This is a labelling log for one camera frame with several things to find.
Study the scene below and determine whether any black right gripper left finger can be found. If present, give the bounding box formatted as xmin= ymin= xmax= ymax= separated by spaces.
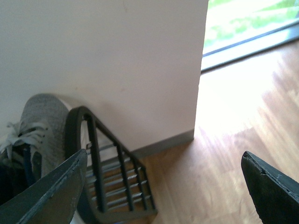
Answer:
xmin=0 ymin=149 xmax=87 ymax=224

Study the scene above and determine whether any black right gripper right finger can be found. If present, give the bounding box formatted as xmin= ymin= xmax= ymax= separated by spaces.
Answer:
xmin=241 ymin=151 xmax=299 ymax=224

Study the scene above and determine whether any black metal shoe rack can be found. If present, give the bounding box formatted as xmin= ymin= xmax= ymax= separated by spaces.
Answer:
xmin=64 ymin=106 xmax=157 ymax=224

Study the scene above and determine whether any grey knit sneaker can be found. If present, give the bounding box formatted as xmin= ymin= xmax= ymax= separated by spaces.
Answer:
xmin=0 ymin=93 xmax=71 ymax=204

